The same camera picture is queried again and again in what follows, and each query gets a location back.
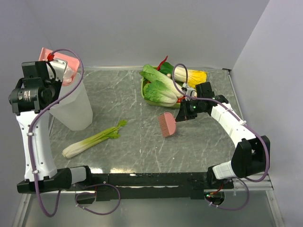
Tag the celery stalk toy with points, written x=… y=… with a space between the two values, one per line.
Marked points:
x=81 y=146

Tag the green plastic tray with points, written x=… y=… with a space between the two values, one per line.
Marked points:
x=162 y=85

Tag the pink plastic dustpan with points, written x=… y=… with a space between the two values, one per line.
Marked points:
x=71 y=61

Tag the dark green leafy vegetable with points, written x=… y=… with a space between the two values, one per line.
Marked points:
x=165 y=68

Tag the aluminium frame rail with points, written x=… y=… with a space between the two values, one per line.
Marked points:
x=159 y=200

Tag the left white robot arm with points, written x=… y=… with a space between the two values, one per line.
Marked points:
x=41 y=174

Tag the long green romaine lettuce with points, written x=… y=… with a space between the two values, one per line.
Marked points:
x=152 y=75

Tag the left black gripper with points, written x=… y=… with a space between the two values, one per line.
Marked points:
x=57 y=84

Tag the front green lettuce head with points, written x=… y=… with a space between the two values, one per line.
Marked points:
x=157 y=92

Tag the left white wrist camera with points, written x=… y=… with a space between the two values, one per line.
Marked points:
x=56 y=69

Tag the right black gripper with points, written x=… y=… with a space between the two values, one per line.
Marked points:
x=183 y=113

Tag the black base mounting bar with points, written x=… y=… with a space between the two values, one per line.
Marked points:
x=193 y=185

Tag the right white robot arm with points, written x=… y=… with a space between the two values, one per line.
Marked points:
x=251 y=155

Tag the pink hand brush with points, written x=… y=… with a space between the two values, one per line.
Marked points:
x=167 y=124

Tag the red chili pepper toy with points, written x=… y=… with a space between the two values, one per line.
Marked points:
x=161 y=63

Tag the translucent white trash bin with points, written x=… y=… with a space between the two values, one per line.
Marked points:
x=74 y=111

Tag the large paper scrap by bin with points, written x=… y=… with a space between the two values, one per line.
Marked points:
x=68 y=76

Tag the yellow leaf napa cabbage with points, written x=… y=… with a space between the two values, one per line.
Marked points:
x=194 y=77

